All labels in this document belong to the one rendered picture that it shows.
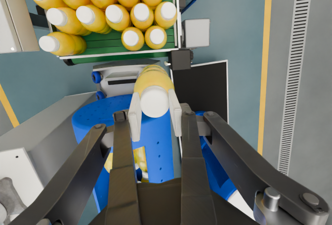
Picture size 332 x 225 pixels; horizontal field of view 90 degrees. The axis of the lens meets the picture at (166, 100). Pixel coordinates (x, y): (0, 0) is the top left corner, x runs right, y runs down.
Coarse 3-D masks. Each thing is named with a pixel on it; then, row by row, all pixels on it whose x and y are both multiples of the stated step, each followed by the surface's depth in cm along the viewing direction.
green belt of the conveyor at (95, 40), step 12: (168, 0) 60; (84, 36) 61; (96, 36) 61; (108, 36) 62; (120, 36) 62; (144, 36) 63; (168, 36) 64; (96, 48) 63; (108, 48) 63; (120, 48) 64; (144, 48) 65; (168, 48) 66; (72, 60) 63; (84, 60) 64; (96, 60) 65; (108, 60) 66; (120, 60) 67
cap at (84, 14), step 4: (80, 8) 41; (84, 8) 41; (88, 8) 41; (76, 12) 41; (80, 12) 42; (84, 12) 42; (88, 12) 42; (92, 12) 43; (80, 16) 42; (84, 16) 42; (88, 16) 42; (92, 16) 42; (80, 20) 42; (84, 20) 42; (88, 20) 42; (92, 20) 44
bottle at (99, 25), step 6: (90, 6) 44; (96, 6) 47; (96, 12) 45; (102, 12) 48; (96, 18) 45; (102, 18) 47; (84, 24) 45; (90, 24) 45; (96, 24) 46; (102, 24) 48; (90, 30) 48; (96, 30) 48; (102, 30) 52; (108, 30) 57
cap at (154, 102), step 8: (152, 88) 22; (144, 96) 21; (152, 96) 21; (160, 96) 21; (144, 104) 22; (152, 104) 22; (160, 104) 22; (168, 104) 22; (144, 112) 22; (152, 112) 22; (160, 112) 22
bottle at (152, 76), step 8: (144, 72) 29; (152, 72) 26; (160, 72) 27; (136, 80) 27; (144, 80) 25; (152, 80) 24; (160, 80) 25; (168, 80) 26; (136, 88) 25; (144, 88) 24; (160, 88) 23; (168, 88) 25
